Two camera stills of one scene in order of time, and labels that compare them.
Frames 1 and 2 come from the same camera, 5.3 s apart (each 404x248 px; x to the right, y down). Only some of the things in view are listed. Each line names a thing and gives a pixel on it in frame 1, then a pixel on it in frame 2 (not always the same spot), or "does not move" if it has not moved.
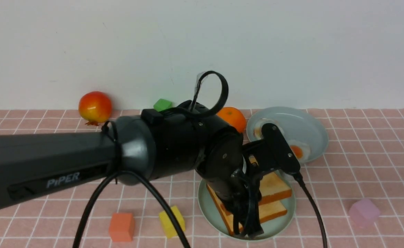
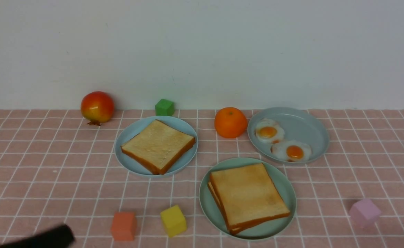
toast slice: x=273 y=186 → x=232 y=231
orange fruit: x=235 y=116 does not move
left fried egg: x=258 y=126 does not move
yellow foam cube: x=170 y=230 does not move
